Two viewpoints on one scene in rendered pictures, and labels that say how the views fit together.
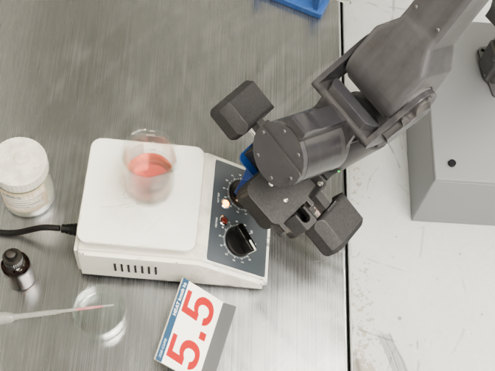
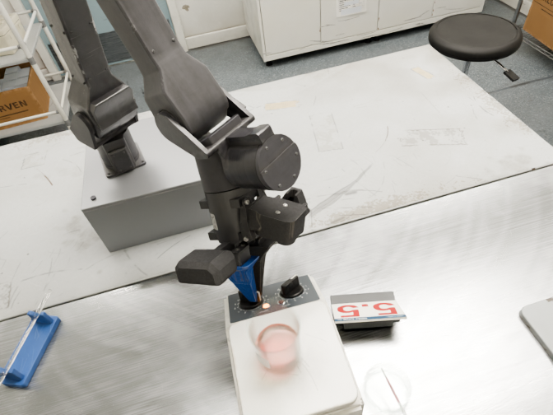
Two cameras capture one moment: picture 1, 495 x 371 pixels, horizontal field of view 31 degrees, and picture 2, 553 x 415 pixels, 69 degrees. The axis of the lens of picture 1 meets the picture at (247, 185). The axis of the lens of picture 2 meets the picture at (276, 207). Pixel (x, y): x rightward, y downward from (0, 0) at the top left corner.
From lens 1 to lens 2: 0.61 m
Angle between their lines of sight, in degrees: 50
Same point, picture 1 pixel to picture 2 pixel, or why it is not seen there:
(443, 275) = not seen: hidden behind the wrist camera
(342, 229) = not seen: hidden behind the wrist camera
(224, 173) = (239, 315)
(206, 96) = (151, 384)
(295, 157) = (283, 143)
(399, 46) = (181, 75)
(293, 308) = (314, 263)
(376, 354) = (322, 215)
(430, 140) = (185, 188)
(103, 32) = not seen: outside the picture
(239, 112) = (216, 256)
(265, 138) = (270, 171)
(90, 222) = (336, 392)
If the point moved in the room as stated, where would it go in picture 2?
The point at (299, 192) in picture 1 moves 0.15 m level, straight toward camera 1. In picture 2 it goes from (274, 200) to (402, 188)
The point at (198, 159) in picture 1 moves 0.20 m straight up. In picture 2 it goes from (240, 325) to (200, 212)
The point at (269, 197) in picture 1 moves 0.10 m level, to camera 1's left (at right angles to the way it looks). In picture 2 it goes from (289, 212) to (308, 287)
